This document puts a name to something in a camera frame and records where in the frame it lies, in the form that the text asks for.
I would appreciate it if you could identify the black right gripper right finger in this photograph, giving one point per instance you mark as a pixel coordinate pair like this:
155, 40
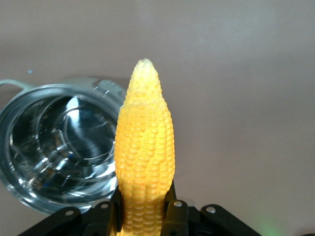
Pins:
187, 221

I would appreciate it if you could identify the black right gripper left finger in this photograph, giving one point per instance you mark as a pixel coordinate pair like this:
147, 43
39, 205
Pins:
98, 221

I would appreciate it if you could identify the yellow corn cob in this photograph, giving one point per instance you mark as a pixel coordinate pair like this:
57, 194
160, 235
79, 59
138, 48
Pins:
145, 147

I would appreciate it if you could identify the small steel pot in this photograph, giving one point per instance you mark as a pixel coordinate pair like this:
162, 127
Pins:
61, 147

